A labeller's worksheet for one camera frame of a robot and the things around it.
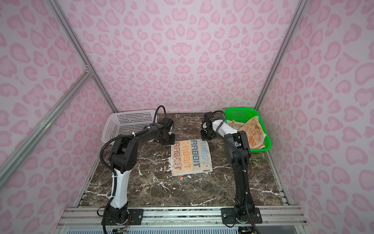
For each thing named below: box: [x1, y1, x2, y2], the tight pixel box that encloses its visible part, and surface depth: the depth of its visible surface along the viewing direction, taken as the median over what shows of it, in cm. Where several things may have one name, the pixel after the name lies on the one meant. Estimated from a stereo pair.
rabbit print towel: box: [167, 139, 213, 176], surface depth 95 cm
